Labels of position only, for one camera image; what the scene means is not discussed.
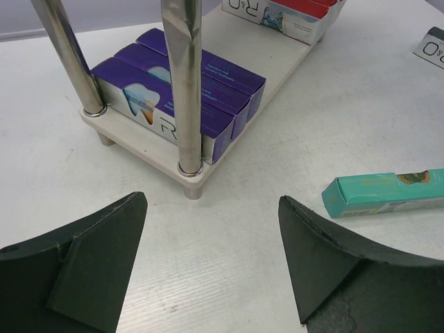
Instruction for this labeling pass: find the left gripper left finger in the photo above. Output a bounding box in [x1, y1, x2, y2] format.
[1, 191, 148, 332]

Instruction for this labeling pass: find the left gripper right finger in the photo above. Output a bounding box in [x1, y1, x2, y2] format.
[278, 196, 443, 332]

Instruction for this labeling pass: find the teal toothpaste box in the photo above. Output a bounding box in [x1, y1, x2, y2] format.
[322, 169, 443, 219]

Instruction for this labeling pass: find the purple toothpaste box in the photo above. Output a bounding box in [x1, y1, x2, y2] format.
[91, 58, 234, 164]
[114, 43, 250, 139]

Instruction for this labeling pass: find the black toothpaste box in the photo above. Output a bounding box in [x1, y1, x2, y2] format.
[413, 26, 444, 69]

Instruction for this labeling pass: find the red silver toothpaste box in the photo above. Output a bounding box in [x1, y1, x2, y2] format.
[299, 0, 345, 26]

